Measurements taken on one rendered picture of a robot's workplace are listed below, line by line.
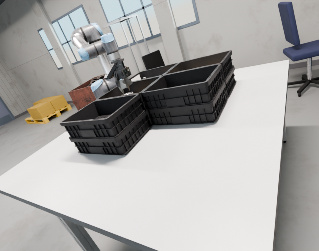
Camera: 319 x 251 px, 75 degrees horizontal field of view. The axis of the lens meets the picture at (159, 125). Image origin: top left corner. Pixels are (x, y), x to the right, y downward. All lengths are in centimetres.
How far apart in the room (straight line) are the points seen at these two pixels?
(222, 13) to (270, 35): 81
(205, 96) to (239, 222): 61
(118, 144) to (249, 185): 64
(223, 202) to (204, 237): 13
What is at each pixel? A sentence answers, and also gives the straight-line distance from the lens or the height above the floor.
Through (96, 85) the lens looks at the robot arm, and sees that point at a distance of 179.
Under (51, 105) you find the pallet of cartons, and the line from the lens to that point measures 611.
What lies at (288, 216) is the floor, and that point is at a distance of 156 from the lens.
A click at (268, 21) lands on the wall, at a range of 377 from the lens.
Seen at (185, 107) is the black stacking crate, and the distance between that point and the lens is 111.
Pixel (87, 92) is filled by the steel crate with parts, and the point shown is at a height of 55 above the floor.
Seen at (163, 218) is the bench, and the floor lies 70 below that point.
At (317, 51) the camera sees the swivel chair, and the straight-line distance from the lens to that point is 281.
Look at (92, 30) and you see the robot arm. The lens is 179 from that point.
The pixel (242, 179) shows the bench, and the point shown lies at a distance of 76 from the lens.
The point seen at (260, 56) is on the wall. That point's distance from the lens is 388.
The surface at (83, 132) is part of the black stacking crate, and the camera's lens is 120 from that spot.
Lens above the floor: 123
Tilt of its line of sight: 24 degrees down
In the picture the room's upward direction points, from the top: 20 degrees counter-clockwise
